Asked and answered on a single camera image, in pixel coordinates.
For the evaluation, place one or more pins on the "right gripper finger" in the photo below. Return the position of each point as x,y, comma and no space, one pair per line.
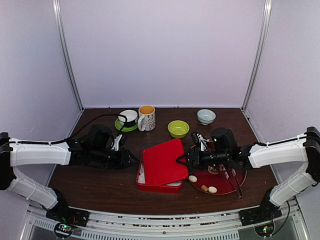
185,163
184,157

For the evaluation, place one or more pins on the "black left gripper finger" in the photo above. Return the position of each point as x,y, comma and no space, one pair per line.
127,156
125,164

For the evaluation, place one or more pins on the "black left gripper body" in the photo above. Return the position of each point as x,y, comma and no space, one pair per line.
99,156

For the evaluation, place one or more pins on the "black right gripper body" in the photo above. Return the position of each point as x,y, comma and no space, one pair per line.
220,158

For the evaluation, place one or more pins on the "red tin lid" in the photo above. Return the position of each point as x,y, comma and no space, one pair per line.
160,164

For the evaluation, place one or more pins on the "red tin box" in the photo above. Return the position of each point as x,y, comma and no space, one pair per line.
157,188

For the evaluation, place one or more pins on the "pink tongs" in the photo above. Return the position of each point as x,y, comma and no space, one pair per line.
231,176

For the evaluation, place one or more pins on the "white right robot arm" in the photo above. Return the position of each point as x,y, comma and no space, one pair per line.
304,148

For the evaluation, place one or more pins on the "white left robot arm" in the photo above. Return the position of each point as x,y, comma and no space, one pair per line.
15,152

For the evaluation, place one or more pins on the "white spiral chocolate left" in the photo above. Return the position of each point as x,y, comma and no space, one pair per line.
192,178

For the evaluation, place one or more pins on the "white spiral chocolate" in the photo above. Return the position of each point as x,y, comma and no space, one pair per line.
192,178
212,189

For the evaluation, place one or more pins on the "tan caramel chocolate front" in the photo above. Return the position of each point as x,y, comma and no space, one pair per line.
204,188

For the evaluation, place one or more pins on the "white spiral chocolate front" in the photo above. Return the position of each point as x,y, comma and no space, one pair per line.
212,189

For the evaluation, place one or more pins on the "lime green bowl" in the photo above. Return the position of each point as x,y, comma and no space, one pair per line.
178,128

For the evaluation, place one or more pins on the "green saucer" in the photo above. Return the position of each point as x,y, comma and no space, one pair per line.
126,127

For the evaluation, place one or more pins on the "round red tray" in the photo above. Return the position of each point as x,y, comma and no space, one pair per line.
214,177

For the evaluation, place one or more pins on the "white dark-banded cup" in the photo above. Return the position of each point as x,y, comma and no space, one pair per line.
128,115

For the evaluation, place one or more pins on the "pale blue ceramic bowl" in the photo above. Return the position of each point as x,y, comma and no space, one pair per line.
206,116

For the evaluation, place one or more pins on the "patterned mug yellow inside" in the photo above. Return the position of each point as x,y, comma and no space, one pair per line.
147,118

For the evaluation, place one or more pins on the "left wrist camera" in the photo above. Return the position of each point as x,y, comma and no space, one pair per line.
119,141

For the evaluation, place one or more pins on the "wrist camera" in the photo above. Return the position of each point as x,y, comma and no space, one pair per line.
119,141
200,141

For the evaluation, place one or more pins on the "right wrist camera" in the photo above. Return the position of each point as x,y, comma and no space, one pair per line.
200,141

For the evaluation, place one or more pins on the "aluminium front rail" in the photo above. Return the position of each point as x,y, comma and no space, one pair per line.
221,225

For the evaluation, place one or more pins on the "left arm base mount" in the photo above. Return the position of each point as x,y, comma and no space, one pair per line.
69,222

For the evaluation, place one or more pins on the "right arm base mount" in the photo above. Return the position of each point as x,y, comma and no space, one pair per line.
261,219

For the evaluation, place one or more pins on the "left aluminium frame post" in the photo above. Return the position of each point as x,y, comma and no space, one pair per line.
65,53

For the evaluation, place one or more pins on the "aluminium frame post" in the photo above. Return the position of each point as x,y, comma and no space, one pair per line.
65,53
264,30

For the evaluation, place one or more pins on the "right aluminium frame post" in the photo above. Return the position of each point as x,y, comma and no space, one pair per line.
264,30

